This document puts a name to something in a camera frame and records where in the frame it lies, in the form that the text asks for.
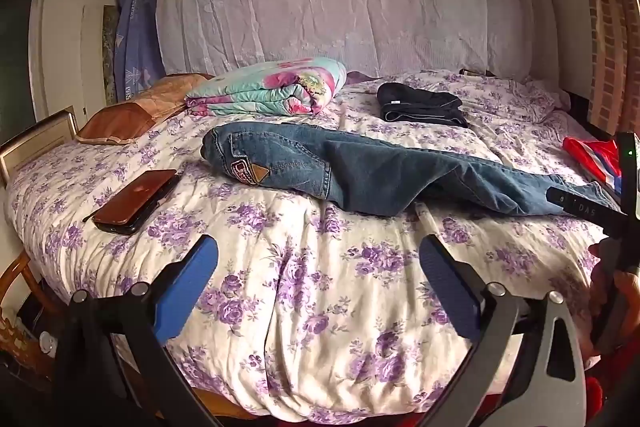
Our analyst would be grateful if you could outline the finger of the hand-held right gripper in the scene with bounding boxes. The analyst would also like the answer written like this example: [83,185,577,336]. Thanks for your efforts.
[546,186,628,224]

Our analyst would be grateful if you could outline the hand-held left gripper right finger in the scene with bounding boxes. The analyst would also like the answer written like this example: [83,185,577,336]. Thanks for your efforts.
[419,234,587,427]

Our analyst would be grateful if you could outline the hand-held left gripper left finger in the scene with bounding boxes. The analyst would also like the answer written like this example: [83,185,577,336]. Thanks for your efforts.
[52,234,221,427]

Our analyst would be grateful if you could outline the blue denim pants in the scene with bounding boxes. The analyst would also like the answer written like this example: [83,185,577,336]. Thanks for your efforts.
[201,123,623,218]

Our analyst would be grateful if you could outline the folded dark pants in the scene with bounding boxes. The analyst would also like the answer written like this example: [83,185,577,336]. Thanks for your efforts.
[376,82,470,128]

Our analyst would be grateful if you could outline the person's right hand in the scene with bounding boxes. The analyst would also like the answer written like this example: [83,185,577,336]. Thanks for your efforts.
[614,269,640,313]

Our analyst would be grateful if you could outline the red white blue cloth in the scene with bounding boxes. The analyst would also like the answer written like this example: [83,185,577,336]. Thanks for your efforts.
[562,136,623,198]

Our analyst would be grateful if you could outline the phone in brown case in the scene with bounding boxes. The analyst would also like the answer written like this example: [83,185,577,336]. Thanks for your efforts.
[82,169,180,236]

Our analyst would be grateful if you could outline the purple floral bed cover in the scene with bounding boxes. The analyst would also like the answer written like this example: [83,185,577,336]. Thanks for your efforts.
[5,69,621,425]

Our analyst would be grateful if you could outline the brick patterned curtain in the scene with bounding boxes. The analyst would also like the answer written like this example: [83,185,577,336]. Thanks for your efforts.
[570,0,640,132]

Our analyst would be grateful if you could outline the wooden chair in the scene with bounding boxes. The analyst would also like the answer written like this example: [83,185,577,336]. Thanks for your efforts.
[0,252,66,378]

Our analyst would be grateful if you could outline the brown pillow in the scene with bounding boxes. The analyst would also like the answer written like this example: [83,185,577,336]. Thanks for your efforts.
[75,73,213,145]

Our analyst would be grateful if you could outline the red padded jacket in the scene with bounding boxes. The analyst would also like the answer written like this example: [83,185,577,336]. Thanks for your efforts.
[582,357,608,427]

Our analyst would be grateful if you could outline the white headboard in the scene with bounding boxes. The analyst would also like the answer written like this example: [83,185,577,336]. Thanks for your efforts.
[530,0,596,108]

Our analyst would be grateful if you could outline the folded colourful floral quilt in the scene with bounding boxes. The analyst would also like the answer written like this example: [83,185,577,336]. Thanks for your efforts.
[185,57,348,118]

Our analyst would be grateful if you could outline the dark framed painting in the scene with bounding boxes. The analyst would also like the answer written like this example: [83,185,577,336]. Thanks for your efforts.
[102,4,118,102]

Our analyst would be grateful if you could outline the blue patterned hanging cloth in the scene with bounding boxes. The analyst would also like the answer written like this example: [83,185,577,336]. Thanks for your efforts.
[114,0,166,100]

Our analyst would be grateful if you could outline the gold picture frame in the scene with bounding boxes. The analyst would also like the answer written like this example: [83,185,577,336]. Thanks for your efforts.
[0,106,81,185]

